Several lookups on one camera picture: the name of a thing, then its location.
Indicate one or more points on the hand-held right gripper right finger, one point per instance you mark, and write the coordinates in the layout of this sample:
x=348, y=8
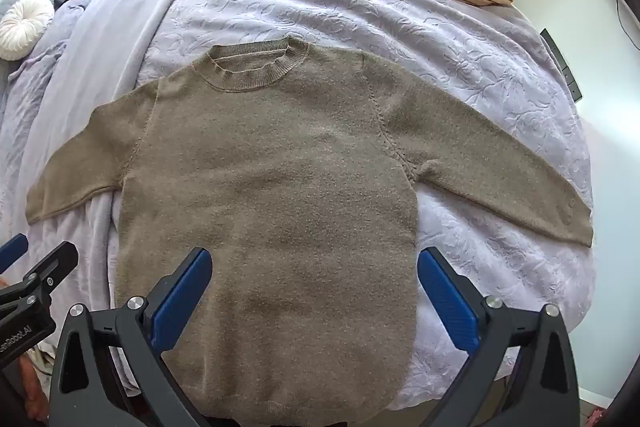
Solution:
x=447, y=297

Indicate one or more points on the smooth lavender duvet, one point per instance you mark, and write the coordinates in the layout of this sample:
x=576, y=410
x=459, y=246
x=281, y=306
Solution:
x=120, y=17

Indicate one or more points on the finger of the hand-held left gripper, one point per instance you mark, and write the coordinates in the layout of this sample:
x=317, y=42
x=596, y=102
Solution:
x=11, y=252
x=47, y=272

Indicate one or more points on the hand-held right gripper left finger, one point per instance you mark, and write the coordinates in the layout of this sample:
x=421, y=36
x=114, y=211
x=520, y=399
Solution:
x=180, y=297

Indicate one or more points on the long black wall socket strip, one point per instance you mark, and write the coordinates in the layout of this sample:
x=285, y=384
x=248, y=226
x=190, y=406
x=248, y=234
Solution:
x=562, y=62

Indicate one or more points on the round white cushion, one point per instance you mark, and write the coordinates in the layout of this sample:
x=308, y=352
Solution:
x=24, y=27

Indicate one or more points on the olive knitted sweater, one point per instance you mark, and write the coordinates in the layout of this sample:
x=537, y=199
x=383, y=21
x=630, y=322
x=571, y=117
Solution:
x=270, y=187

